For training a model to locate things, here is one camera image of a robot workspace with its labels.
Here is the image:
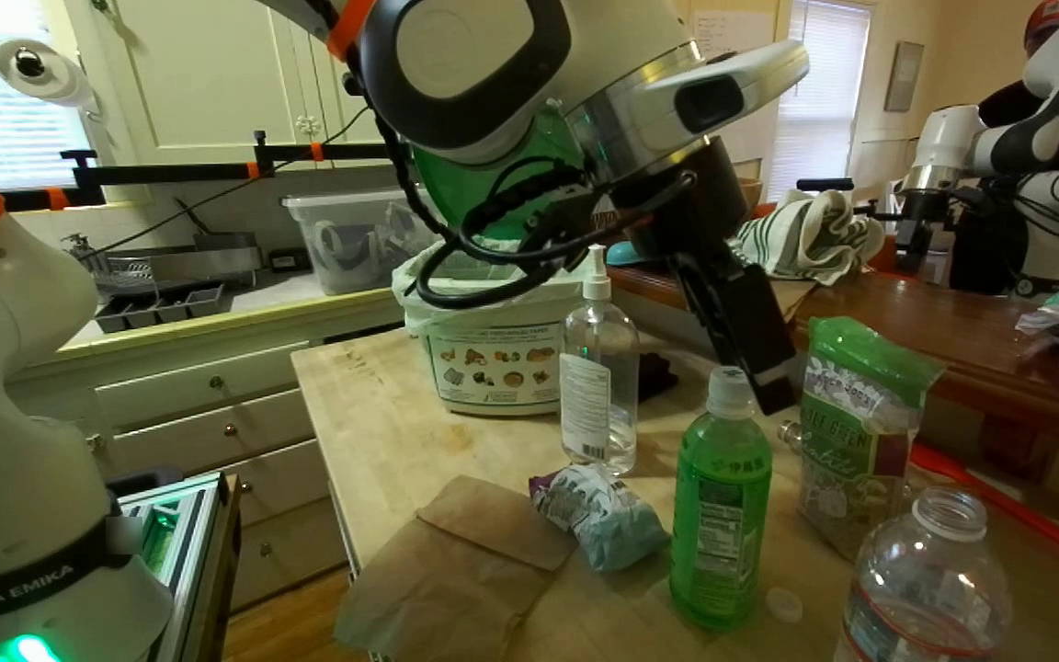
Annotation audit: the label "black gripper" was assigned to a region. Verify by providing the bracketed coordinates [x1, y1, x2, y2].
[606, 135, 807, 419]

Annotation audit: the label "white bottle cap green marks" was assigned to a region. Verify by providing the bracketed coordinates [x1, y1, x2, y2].
[708, 360, 757, 401]

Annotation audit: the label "clear bottle white label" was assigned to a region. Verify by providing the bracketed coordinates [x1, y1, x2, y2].
[556, 244, 643, 483]

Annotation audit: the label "green plastic bottle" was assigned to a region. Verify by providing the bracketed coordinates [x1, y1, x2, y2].
[665, 386, 781, 635]

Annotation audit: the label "small plain white cap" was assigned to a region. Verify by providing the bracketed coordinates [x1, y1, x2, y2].
[763, 584, 809, 621]

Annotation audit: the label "clear water bottle red label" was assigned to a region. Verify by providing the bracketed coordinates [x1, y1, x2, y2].
[833, 486, 1015, 662]

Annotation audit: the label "white towel green stripes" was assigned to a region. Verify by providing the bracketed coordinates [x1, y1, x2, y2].
[729, 187, 890, 289]

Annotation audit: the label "green clear snack bag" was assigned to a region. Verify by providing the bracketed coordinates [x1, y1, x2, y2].
[794, 314, 950, 562]

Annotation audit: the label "teal white snack packet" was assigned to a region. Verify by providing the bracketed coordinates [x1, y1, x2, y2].
[528, 458, 677, 581]

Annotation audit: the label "dark wooden table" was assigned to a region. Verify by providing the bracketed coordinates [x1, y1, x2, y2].
[612, 260, 1059, 458]

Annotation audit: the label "green plastic bin lid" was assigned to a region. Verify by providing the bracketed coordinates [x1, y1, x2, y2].
[410, 108, 596, 253]

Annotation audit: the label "red table edge strip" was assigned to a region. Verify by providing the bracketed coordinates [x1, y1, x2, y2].
[905, 442, 1059, 584]

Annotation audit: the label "white black background robot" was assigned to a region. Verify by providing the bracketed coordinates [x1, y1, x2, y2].
[893, 0, 1059, 301]

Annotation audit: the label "brown paper bag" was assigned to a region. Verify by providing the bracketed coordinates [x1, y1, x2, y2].
[330, 470, 584, 662]

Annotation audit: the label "clear plastic storage container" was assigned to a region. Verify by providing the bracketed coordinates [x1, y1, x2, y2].
[285, 184, 439, 296]

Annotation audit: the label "white drawer cabinet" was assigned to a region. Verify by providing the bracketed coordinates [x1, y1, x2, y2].
[7, 282, 410, 619]

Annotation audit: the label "black compartment tray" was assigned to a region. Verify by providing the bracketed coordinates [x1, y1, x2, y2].
[91, 279, 244, 338]

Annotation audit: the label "black rod orange clamps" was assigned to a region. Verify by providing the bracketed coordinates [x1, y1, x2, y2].
[0, 130, 400, 214]

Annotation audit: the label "white paper towel roll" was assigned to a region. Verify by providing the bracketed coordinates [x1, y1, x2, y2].
[0, 34, 103, 119]

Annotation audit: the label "black cable bundle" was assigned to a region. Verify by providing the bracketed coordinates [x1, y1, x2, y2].
[373, 115, 698, 314]

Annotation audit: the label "white basket with cables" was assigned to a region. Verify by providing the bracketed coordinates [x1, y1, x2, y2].
[392, 238, 632, 421]

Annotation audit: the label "grey wall picture frame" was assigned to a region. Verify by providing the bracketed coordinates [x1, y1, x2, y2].
[881, 38, 930, 119]

